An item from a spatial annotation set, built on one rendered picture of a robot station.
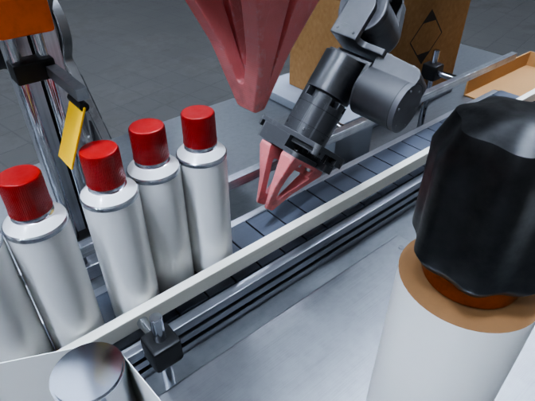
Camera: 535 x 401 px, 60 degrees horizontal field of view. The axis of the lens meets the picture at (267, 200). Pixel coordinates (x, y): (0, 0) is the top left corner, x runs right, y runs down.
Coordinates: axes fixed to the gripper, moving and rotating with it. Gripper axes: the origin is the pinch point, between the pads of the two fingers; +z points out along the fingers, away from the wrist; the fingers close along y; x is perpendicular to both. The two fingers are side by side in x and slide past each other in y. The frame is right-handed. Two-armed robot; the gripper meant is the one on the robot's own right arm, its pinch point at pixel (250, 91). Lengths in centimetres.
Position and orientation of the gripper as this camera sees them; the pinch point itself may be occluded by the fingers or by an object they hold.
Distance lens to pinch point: 23.2
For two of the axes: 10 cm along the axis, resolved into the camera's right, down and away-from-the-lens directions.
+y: 7.4, -4.0, 5.4
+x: -6.7, -4.3, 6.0
